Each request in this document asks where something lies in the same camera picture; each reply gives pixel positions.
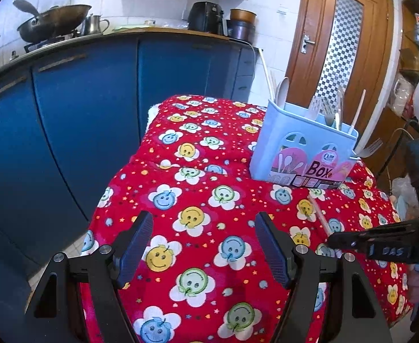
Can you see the beige chopstick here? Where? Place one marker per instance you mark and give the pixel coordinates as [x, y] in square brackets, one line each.
[320, 216]
[357, 110]

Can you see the wooden door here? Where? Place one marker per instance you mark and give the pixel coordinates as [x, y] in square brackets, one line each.
[313, 14]

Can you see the clear plastic bag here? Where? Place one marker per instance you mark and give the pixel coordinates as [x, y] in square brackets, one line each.
[402, 196]
[402, 96]

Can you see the long pale chopstick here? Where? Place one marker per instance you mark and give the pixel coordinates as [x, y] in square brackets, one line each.
[266, 75]

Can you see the metal cup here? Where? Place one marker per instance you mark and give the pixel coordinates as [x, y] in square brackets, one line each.
[95, 25]

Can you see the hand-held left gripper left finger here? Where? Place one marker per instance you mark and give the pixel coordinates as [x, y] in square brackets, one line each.
[138, 250]

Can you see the gas stove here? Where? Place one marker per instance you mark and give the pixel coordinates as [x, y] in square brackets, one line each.
[38, 46]

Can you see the brown pot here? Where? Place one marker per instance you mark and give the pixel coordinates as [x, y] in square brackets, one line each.
[243, 14]

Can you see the beige plastic spoon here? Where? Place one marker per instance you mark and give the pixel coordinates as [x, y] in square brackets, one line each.
[282, 91]

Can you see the light blue utensil box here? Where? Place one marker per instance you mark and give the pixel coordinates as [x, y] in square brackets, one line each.
[266, 143]

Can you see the beige plastic fork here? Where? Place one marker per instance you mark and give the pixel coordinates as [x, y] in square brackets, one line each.
[313, 109]

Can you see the metal spatula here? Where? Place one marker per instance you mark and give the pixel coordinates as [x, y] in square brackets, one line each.
[25, 6]

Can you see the black air fryer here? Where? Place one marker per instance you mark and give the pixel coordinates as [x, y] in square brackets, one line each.
[204, 18]

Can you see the kitchen countertop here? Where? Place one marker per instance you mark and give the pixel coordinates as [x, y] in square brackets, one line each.
[123, 33]

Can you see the red smiley flower printed cloth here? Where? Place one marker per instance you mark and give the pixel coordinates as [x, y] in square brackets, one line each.
[209, 171]

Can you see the dark metal wok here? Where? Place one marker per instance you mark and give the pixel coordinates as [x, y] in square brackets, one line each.
[59, 21]

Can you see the dark pot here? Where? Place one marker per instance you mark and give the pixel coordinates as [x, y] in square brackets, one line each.
[241, 30]

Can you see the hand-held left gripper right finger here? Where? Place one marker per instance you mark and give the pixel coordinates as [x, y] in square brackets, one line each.
[272, 250]

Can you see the white wall socket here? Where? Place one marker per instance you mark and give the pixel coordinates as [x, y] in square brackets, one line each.
[283, 10]

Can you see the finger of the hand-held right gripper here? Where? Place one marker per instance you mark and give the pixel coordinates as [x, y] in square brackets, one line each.
[381, 235]

